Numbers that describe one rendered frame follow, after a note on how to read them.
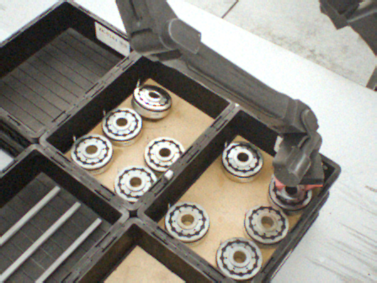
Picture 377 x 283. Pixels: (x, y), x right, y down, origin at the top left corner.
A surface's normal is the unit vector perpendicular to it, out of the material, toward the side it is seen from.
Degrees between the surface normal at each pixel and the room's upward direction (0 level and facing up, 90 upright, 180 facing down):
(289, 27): 0
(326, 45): 0
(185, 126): 0
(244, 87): 52
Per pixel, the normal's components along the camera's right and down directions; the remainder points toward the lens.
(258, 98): 0.66, 0.04
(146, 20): -0.67, 0.42
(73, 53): 0.04, -0.57
